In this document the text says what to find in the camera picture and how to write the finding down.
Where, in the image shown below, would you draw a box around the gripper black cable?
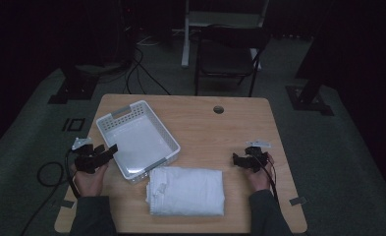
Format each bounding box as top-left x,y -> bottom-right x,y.
19,148 -> 83,236
257,159 -> 280,204

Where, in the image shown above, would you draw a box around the grey tape strip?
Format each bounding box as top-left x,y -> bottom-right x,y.
51,199 -> 76,209
289,196 -> 308,207

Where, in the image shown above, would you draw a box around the black stand with base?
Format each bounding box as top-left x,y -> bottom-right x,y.
285,0 -> 335,117
47,62 -> 100,105

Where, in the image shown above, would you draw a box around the person's right hand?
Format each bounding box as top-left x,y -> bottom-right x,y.
246,152 -> 277,193

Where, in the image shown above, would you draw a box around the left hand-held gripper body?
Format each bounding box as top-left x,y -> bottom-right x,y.
71,137 -> 107,175

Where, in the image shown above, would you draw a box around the person's left hand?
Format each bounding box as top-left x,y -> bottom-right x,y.
69,160 -> 110,198

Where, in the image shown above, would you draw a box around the white plastic basket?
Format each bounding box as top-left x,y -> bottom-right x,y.
95,99 -> 182,184

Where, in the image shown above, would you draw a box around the black folding chair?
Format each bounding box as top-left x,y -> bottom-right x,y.
193,25 -> 272,98

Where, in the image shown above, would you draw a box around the folded white cloth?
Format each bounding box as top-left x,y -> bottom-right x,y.
144,165 -> 226,217

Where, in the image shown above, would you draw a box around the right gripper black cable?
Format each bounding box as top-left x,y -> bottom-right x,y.
257,159 -> 280,204

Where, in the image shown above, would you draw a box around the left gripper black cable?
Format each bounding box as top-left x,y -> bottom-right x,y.
19,148 -> 83,236

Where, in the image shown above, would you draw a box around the black floor cables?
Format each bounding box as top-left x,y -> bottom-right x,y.
124,35 -> 173,96

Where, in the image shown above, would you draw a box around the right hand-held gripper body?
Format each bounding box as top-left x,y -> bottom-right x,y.
243,140 -> 272,174

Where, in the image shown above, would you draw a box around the white metal frame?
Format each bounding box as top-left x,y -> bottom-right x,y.
180,0 -> 271,71

